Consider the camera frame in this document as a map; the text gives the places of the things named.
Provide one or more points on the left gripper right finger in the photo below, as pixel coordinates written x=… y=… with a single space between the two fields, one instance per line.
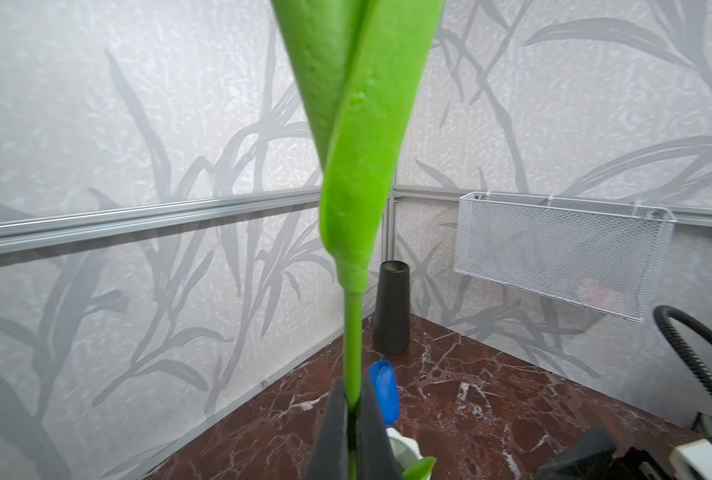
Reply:
x=374 y=456

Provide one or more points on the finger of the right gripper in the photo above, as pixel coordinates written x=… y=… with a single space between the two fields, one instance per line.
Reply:
x=589 y=458

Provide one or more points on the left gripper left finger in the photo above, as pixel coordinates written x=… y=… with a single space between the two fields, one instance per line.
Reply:
x=330 y=458

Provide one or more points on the white ribbed vase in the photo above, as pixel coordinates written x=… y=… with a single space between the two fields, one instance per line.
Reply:
x=413 y=464

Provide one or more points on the black cone vase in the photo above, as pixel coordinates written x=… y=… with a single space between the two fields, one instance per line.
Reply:
x=391 y=328

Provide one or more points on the pink object in basket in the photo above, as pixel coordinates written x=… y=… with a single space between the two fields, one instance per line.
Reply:
x=593 y=293

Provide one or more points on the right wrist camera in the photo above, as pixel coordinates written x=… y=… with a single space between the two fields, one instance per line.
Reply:
x=693 y=461

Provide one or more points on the white wire mesh basket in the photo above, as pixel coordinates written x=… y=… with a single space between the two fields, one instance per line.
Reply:
x=547 y=245

